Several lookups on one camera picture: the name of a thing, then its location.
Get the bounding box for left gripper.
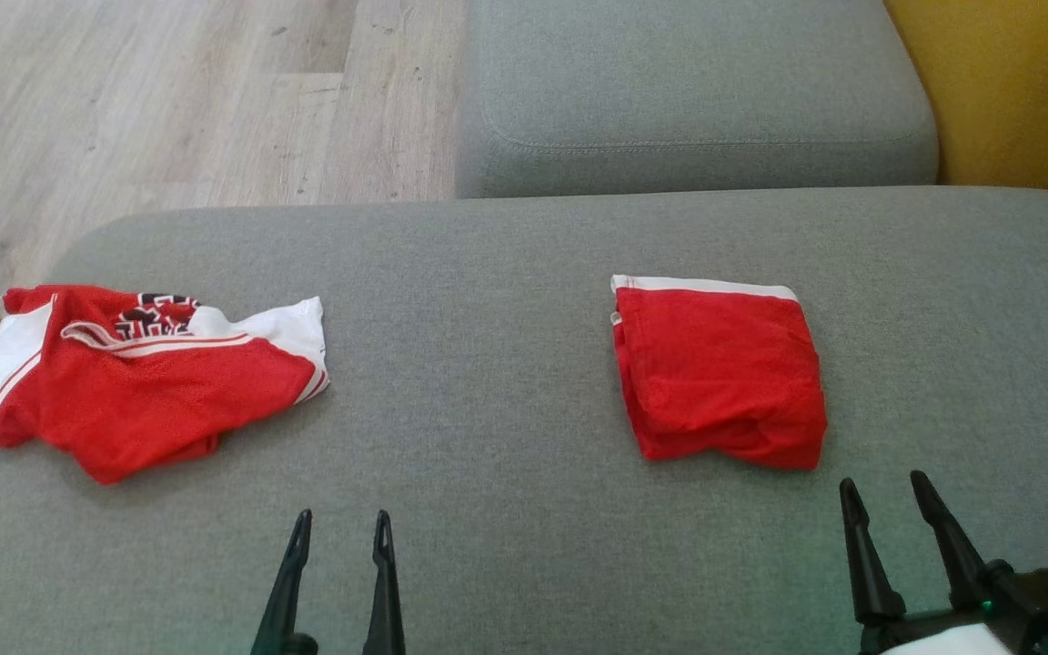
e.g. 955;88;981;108
251;509;406;655

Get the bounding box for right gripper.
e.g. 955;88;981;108
840;470;1048;655

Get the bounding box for red white basketball jersey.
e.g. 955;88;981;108
0;284;331;486

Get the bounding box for red garment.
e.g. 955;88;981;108
610;274;829;471

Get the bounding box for large grey sofa seat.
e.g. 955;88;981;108
0;186;1048;655

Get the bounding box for yellow sofa section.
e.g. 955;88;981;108
883;0;1048;203

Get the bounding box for small grey sofa cushion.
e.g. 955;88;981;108
456;0;940;199

